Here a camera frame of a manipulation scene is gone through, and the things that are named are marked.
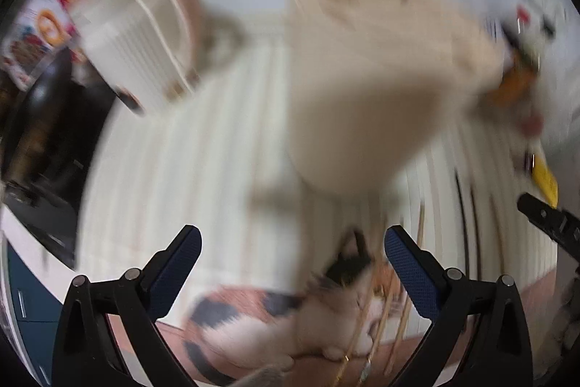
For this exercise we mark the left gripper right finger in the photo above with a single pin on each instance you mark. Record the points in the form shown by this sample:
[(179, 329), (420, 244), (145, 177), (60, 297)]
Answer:
[(421, 275)]

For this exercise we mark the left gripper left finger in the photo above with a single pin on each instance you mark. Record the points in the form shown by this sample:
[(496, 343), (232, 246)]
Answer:
[(166, 273)]

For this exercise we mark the yellow phone case device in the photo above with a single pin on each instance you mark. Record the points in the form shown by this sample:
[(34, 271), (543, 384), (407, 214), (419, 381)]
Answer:
[(544, 179)]

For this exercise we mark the striped cat table mat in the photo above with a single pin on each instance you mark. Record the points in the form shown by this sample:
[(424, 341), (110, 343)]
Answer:
[(218, 160)]

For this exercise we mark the black frying pan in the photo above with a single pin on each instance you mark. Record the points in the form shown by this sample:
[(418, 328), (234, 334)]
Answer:
[(35, 116)]

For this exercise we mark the black induction cooktop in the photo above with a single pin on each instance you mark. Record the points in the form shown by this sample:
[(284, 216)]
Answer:
[(50, 208)]

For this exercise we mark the beige utensil holder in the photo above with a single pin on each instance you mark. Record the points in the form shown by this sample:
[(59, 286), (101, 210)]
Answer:
[(372, 82)]

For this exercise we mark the pink white electric kettle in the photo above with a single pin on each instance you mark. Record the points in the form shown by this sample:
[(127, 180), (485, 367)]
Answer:
[(145, 50)]

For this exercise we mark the colourful wall sticker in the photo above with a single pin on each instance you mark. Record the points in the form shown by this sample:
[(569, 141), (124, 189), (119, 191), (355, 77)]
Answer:
[(40, 27)]

